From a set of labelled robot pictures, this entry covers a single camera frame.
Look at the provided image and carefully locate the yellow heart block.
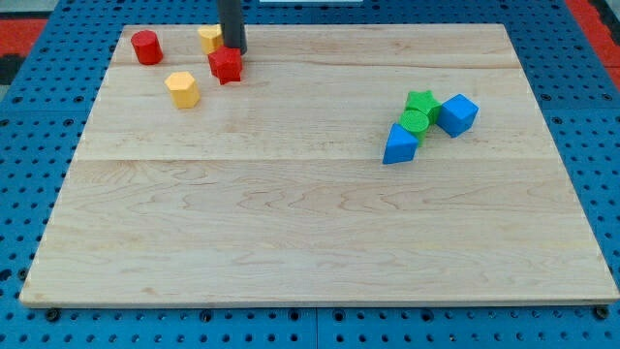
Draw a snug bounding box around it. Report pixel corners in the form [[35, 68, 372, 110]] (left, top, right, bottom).
[[197, 24, 224, 54]]

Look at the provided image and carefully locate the green star block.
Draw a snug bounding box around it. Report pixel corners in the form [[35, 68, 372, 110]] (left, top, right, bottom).
[[405, 90, 442, 125]]

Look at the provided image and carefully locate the red star block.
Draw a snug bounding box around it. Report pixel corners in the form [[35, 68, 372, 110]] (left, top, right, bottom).
[[208, 46, 242, 84]]

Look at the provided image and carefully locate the light wooden board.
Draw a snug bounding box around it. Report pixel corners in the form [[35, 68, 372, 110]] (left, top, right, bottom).
[[20, 24, 619, 308]]

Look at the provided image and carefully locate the blue triangle block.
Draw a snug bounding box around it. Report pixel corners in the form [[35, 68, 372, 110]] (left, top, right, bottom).
[[383, 123, 419, 165]]

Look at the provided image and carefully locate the green cylinder block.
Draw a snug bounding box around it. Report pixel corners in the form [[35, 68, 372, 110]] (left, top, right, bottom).
[[398, 110, 430, 146]]

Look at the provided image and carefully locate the yellow hexagon block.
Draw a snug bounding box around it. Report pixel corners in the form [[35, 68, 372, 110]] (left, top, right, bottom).
[[165, 71, 201, 109]]

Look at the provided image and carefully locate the blue cube block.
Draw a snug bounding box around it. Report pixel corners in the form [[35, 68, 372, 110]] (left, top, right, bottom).
[[436, 94, 480, 138]]

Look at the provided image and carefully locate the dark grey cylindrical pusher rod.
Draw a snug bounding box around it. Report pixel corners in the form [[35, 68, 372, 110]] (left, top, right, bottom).
[[216, 0, 247, 55]]

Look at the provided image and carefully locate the red cylinder block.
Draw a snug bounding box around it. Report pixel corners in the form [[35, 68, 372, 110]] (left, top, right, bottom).
[[131, 30, 164, 65]]

